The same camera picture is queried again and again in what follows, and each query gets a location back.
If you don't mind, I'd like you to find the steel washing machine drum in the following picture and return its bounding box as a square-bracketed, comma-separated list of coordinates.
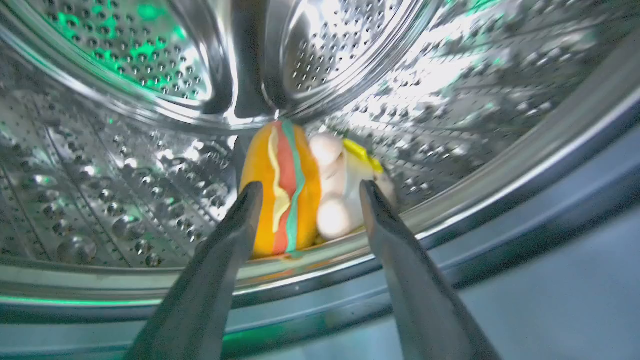
[0, 0, 640, 308]

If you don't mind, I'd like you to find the orange hamburger plush toy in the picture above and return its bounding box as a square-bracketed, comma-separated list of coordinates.
[239, 119, 323, 259]

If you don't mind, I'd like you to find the white plush toy yellow trim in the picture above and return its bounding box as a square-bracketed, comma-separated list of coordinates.
[308, 132, 397, 242]

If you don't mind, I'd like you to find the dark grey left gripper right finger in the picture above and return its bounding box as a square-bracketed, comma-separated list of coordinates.
[359, 179, 502, 360]

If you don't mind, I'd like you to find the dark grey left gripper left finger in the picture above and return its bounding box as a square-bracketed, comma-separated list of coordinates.
[123, 181, 264, 360]

